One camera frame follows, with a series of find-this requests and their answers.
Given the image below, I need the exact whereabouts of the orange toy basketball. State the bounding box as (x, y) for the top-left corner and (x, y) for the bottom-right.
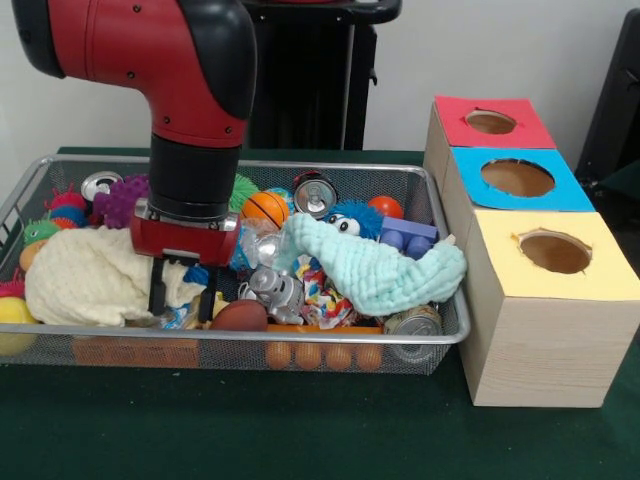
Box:
(240, 191), (291, 231)

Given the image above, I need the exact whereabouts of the purple spiky ball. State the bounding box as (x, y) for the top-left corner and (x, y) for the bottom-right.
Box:
(93, 173), (151, 230)

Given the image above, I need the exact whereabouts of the red soda can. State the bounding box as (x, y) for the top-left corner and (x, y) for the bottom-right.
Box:
(292, 172), (339, 216)

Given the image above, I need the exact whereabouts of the wire mesh bin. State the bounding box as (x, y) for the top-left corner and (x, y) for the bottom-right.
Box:
(0, 154), (471, 379)

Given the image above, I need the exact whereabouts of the purple toy block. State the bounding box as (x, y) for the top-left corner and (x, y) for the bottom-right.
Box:
(379, 216), (440, 261)

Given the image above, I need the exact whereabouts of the crushed silver can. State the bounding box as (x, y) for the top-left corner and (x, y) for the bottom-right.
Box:
(382, 305), (444, 361)

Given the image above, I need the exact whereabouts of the wooden box with three holes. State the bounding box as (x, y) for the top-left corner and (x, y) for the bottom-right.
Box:
(422, 94), (640, 409)

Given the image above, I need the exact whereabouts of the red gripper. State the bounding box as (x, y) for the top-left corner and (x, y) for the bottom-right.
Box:
(130, 199), (241, 324)

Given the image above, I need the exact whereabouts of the black chair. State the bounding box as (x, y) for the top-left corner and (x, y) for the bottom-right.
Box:
(574, 8), (640, 181)

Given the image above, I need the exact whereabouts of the brown toy football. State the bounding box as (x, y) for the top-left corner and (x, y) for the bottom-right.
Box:
(209, 299), (269, 332)

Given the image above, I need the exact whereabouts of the silver toy robot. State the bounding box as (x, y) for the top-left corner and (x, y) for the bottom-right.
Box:
(238, 267), (306, 326)

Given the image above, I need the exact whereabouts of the blue spiky ball with eyes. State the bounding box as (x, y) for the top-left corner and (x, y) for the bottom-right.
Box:
(322, 199), (384, 241)

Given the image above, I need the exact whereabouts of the mint knitted cloth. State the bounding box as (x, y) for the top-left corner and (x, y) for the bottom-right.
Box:
(272, 213), (467, 317)

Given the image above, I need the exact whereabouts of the cream knitted cloth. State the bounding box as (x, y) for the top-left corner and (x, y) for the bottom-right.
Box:
(23, 224), (211, 327)

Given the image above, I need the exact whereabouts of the dark green side table cloth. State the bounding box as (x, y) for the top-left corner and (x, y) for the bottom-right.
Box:
(599, 160), (640, 194)

